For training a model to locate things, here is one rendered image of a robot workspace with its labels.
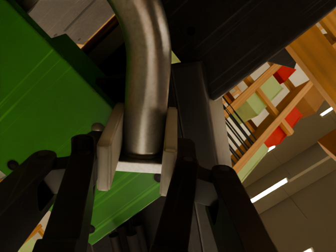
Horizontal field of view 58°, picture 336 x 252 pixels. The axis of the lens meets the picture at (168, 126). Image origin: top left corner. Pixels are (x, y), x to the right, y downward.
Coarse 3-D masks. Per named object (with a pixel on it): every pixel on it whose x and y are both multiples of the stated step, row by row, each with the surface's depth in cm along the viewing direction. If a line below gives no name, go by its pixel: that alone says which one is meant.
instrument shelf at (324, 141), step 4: (332, 132) 72; (324, 136) 73; (328, 136) 71; (332, 136) 70; (320, 140) 72; (324, 140) 71; (328, 140) 69; (332, 140) 68; (320, 144) 72; (324, 144) 69; (328, 144) 68; (332, 144) 66; (324, 148) 70; (328, 148) 66; (332, 148) 65; (328, 152) 68; (332, 152) 63; (332, 156) 66
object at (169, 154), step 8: (168, 112) 21; (176, 112) 22; (168, 120) 20; (176, 120) 20; (168, 128) 19; (176, 128) 19; (168, 136) 18; (176, 136) 18; (168, 144) 17; (176, 144) 17; (168, 152) 16; (176, 152) 16; (168, 160) 16; (168, 168) 16; (160, 176) 19; (168, 176) 17; (160, 184) 17; (168, 184) 17; (160, 192) 17
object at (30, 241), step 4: (0, 180) 600; (40, 224) 609; (36, 228) 596; (40, 228) 608; (32, 232) 584; (36, 232) 596; (40, 232) 605; (28, 236) 572; (28, 240) 576; (32, 240) 582; (24, 244) 565; (28, 244) 571; (32, 244) 577; (20, 248) 555; (24, 248) 561; (28, 248) 566; (32, 248) 572
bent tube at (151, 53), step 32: (128, 0) 18; (160, 0) 19; (128, 32) 18; (160, 32) 18; (128, 64) 19; (160, 64) 19; (128, 96) 20; (160, 96) 20; (128, 128) 21; (160, 128) 21; (128, 160) 21; (160, 160) 21
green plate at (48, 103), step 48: (0, 0) 21; (0, 48) 22; (48, 48) 22; (0, 96) 23; (48, 96) 23; (96, 96) 23; (0, 144) 25; (48, 144) 25; (96, 192) 27; (144, 192) 26; (96, 240) 29
